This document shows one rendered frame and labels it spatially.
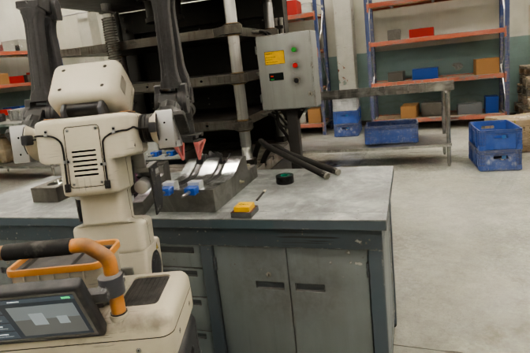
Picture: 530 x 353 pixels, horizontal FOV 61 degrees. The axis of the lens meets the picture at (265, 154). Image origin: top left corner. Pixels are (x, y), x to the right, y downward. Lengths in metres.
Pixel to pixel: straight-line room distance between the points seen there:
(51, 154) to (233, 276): 0.81
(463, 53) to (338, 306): 6.83
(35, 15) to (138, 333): 1.06
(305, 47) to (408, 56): 5.89
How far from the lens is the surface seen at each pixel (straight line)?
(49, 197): 2.33
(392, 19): 8.22
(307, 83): 2.39
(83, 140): 1.35
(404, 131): 5.34
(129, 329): 1.10
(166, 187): 1.76
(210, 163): 1.98
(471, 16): 8.21
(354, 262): 1.63
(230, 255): 1.75
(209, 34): 2.52
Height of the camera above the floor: 1.33
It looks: 12 degrees down
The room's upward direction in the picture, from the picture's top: 6 degrees counter-clockwise
